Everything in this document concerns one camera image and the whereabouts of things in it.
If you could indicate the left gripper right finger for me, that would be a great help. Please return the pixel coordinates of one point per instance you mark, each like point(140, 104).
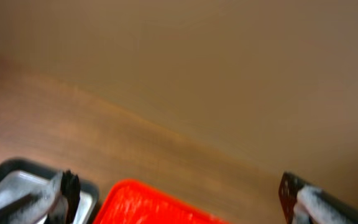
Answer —
point(303, 202)

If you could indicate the red plastic tray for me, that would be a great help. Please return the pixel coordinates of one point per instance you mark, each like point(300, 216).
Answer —
point(133, 202)

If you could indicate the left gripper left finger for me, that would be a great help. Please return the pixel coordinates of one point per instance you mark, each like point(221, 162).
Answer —
point(55, 202)

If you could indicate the black soapy water tray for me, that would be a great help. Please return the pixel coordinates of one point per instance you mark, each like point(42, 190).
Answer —
point(19, 175)

